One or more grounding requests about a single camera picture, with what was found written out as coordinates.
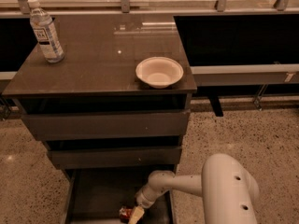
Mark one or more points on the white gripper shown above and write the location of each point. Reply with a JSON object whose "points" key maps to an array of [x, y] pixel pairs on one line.
{"points": [[143, 201]]}

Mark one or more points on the red coke can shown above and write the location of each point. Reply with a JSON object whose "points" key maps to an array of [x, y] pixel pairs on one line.
{"points": [[125, 214]]}

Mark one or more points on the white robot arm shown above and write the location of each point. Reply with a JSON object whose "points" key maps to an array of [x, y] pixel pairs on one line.
{"points": [[227, 189]]}

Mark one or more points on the open bottom grey drawer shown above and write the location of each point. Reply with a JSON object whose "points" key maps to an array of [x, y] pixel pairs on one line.
{"points": [[97, 195]]}

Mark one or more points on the middle grey drawer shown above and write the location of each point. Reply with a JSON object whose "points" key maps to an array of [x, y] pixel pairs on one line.
{"points": [[114, 157]]}

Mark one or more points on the dark grey drawer cabinet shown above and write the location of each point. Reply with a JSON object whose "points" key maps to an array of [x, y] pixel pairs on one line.
{"points": [[97, 75]]}

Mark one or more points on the top grey drawer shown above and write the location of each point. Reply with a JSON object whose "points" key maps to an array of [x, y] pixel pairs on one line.
{"points": [[55, 127]]}

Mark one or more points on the white paper bowl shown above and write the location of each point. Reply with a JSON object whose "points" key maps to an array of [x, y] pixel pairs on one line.
{"points": [[159, 72]]}

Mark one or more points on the clear plastic water bottle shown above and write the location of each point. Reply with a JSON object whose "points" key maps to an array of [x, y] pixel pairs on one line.
{"points": [[45, 31]]}

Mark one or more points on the metal window railing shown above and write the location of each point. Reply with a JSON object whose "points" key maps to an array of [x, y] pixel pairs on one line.
{"points": [[149, 3]]}

